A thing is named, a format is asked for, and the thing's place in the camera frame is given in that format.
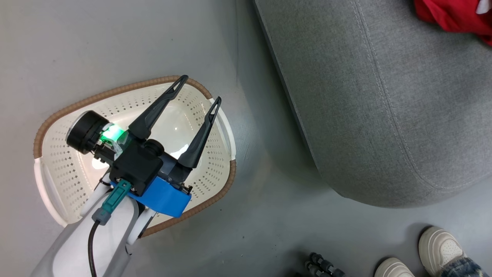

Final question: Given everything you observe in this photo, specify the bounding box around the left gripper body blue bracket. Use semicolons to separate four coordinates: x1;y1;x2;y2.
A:
66;110;193;218

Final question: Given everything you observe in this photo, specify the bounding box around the grey fabric sofa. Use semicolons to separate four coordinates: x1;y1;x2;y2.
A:
254;0;492;209

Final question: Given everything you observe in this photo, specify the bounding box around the white sneaker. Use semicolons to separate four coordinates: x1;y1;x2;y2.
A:
374;257;416;277
418;226;466;276

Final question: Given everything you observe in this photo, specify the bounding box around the white plastic laundry basket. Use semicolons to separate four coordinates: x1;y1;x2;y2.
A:
33;75;237;238

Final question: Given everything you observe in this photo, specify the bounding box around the blue jeans leg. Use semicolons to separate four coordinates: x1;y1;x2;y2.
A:
440;257;482;277

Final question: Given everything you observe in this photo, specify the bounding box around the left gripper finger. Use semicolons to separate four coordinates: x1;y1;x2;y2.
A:
178;96;222;170
128;75;189;141

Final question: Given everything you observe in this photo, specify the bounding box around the red basketball jersey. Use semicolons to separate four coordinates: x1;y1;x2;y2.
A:
414;0;492;47

